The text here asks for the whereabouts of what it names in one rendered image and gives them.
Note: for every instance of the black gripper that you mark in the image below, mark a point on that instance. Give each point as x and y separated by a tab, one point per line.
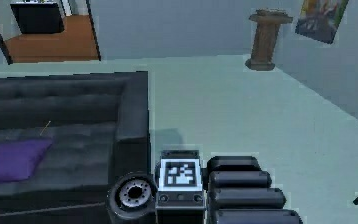
132	196

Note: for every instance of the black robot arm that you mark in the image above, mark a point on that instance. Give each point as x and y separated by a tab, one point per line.
240	193

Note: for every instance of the black leather sofa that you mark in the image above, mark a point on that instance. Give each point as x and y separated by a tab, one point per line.
87	110

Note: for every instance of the thin pale pencil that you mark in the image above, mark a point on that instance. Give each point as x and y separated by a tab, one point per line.
45	128

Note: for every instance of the purple cushion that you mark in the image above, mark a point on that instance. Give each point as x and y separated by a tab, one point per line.
13	160

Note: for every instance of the black cabinet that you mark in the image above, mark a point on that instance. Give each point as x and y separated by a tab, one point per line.
37	18

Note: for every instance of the colourful framed picture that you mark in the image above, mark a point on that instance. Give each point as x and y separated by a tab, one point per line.
320	20

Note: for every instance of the brown wooden pedestal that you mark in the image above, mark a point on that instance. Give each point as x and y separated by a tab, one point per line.
265	40

